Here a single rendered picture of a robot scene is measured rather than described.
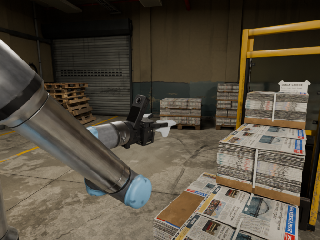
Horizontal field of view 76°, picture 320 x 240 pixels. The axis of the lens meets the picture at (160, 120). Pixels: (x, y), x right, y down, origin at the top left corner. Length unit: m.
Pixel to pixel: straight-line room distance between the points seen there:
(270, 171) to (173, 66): 6.76
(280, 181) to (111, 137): 0.80
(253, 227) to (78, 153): 0.74
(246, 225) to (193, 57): 6.91
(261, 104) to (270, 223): 0.88
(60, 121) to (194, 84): 7.22
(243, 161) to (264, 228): 0.31
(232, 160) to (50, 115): 0.93
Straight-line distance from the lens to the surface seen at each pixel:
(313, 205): 2.41
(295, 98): 1.62
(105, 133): 0.58
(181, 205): 1.41
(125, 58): 8.08
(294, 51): 2.17
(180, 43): 7.67
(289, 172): 1.09
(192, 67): 7.53
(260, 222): 0.99
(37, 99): 0.35
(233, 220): 0.96
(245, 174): 1.13
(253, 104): 1.65
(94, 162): 0.41
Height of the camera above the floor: 1.38
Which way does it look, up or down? 11 degrees down
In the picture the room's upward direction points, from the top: straight up
